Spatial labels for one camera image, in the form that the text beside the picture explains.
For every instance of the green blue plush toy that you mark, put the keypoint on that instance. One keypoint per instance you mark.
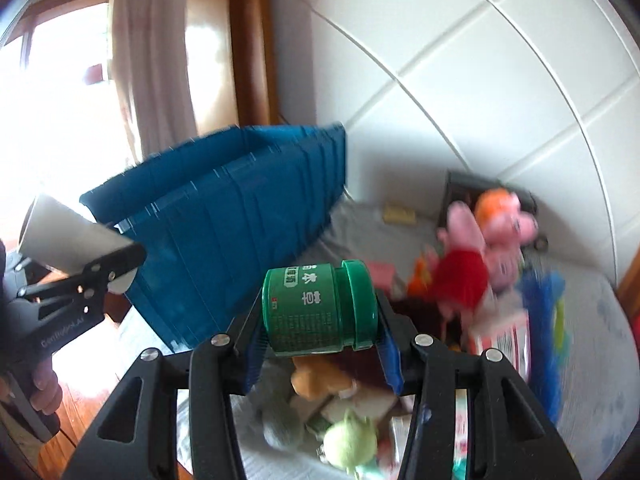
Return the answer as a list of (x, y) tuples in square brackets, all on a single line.
[(562, 330)]

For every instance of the grey elephant plush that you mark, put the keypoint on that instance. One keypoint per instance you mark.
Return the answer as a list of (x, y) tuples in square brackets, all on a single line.
[(282, 425)]

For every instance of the person's left hand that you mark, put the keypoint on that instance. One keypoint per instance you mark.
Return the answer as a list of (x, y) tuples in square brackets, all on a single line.
[(47, 387)]

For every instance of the blue plastic crate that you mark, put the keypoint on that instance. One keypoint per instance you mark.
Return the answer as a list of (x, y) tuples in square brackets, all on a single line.
[(225, 210)]

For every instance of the pink tissue pack white label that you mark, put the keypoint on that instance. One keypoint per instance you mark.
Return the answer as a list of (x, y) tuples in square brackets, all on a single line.
[(500, 345)]

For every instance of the black box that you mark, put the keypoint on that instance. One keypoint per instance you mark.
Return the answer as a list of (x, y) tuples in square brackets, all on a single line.
[(452, 190)]

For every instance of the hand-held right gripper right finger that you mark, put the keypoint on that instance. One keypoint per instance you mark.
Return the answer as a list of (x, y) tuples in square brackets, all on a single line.
[(391, 365)]

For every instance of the pink pig plush red dress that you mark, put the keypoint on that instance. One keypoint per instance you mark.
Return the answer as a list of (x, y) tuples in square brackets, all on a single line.
[(462, 270)]

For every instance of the light brown bear plush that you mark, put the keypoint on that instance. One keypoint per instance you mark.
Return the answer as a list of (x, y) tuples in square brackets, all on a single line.
[(320, 377)]

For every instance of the window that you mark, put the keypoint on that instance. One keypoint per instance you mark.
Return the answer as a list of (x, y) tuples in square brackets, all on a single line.
[(50, 110)]

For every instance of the flat yellow box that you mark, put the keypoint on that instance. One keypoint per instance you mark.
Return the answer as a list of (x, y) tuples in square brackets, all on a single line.
[(400, 215)]

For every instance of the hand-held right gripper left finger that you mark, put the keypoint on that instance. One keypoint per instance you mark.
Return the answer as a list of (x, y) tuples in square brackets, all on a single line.
[(252, 360)]

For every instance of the green plastic jar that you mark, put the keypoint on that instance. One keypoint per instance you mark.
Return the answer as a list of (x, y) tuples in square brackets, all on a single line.
[(310, 310)]

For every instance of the pale curtain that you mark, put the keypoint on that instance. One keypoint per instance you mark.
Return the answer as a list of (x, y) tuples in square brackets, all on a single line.
[(150, 60)]

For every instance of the white lint roll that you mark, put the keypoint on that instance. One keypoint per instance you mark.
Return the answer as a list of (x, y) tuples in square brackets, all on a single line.
[(65, 235)]

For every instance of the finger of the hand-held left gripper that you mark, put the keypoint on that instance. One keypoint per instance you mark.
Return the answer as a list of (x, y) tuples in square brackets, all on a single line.
[(110, 270)]

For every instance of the yellow orange plush toy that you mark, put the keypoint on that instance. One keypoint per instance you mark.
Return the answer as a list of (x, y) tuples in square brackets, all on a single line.
[(420, 275)]

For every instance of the pale green plush toy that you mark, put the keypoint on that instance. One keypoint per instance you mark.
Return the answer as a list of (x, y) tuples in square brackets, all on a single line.
[(350, 440)]

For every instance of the thin pink tissue pack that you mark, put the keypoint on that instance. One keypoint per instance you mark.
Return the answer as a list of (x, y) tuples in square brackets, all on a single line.
[(382, 272)]

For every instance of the blue feather duster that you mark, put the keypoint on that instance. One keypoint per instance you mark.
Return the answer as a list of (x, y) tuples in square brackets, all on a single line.
[(542, 350)]

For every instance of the white blue-flowered tablecloth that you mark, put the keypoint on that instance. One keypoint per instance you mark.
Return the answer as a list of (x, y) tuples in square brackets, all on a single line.
[(590, 385)]

